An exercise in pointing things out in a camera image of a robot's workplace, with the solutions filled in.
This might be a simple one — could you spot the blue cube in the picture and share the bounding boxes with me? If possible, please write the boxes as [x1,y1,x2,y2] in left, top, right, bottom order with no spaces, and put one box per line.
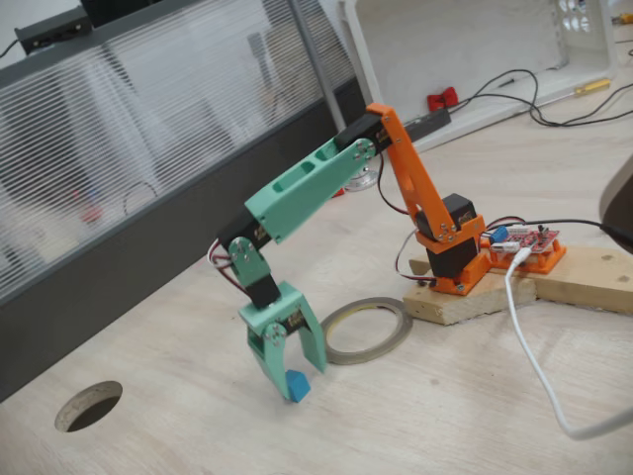
[284,368,312,403]

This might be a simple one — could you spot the silver metal cylinder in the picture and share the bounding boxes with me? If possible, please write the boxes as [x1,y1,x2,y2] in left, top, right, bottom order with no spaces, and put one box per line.
[343,165,380,193]

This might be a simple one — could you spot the pale wooden base block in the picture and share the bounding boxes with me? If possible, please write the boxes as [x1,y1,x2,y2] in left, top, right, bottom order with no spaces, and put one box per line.
[403,270,539,327]

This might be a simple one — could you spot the frosted glass desk partition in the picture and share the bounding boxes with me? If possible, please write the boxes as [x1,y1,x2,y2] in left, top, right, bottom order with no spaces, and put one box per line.
[0,0,371,403]

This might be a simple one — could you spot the black rectangular bar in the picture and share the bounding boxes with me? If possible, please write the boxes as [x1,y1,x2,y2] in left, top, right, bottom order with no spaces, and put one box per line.
[401,107,453,143]

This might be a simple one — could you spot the red controller board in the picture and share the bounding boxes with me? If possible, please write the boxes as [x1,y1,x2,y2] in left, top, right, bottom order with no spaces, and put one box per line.
[487,225,563,258]

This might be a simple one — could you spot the red clip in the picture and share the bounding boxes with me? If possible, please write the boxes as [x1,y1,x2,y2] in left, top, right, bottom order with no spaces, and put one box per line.
[426,86,459,113]

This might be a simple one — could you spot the long wooden plank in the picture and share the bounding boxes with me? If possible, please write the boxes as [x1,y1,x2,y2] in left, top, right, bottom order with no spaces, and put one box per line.
[408,245,633,316]

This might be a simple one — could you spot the black monitor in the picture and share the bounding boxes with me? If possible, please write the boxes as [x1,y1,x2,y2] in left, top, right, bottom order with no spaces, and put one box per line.
[80,0,192,30]

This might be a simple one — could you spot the grey rounded object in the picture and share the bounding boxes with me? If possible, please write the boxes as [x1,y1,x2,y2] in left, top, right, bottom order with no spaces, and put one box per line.
[597,152,633,253]

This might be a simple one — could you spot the black box device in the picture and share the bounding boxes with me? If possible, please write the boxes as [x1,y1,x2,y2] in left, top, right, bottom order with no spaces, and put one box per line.
[13,5,94,54]

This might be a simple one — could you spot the grey tape ring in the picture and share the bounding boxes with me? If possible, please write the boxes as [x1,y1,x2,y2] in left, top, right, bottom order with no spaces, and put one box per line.
[319,296,414,366]

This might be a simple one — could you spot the red white black servo wire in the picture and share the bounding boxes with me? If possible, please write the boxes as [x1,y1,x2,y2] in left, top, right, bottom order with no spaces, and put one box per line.
[207,239,248,298]
[376,152,414,217]
[395,231,439,288]

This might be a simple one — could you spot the thick white USB cable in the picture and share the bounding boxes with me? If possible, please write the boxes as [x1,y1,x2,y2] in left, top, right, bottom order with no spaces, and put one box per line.
[503,246,633,441]

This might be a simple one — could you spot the orange printed board mount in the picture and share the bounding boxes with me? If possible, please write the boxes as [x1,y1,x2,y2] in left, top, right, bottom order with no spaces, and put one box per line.
[489,237,568,276]

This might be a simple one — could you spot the thin black cable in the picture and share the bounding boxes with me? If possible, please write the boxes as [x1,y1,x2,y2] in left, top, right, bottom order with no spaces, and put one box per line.
[496,68,633,128]
[452,81,633,129]

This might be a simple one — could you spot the thick black cable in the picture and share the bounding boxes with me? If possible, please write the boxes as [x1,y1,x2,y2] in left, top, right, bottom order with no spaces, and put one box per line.
[528,217,633,248]

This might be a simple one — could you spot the yellow handled screwdriver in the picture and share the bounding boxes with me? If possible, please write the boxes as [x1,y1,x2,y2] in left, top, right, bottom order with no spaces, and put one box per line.
[538,77,612,108]

